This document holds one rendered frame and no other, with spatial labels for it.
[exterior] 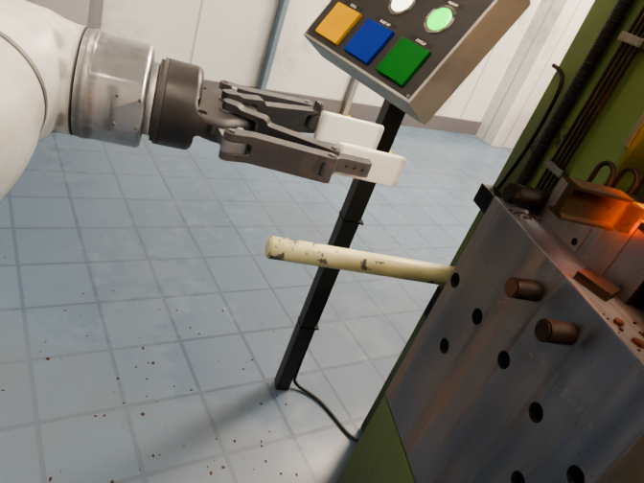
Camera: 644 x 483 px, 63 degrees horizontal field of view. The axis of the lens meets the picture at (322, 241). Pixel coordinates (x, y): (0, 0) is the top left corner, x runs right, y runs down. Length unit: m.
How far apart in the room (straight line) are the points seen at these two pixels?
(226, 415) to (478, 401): 0.87
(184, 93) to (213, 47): 2.99
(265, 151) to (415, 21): 0.65
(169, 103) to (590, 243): 0.55
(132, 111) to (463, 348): 0.59
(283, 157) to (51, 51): 0.19
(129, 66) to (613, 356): 0.54
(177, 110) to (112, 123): 0.05
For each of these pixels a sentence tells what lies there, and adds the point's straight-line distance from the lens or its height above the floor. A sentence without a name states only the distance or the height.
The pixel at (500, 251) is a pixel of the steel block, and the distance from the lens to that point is 0.80.
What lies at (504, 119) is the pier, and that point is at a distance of 4.85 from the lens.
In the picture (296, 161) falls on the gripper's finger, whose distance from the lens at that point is 0.45.
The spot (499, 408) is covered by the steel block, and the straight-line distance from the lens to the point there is 0.78.
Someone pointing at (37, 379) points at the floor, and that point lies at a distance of 1.56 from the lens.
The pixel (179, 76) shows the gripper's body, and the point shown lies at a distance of 0.47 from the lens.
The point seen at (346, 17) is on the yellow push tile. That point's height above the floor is 1.02.
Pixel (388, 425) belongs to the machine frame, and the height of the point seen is 0.45.
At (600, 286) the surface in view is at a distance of 0.70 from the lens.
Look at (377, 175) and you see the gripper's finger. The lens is 0.51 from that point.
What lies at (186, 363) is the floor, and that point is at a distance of 1.62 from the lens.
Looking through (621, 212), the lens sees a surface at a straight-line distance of 0.72.
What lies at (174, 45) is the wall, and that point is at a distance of 3.38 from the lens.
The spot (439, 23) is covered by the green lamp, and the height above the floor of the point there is 1.08.
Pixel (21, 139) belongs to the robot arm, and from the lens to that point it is 0.36.
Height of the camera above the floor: 1.18
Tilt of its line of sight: 30 degrees down
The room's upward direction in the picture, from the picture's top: 21 degrees clockwise
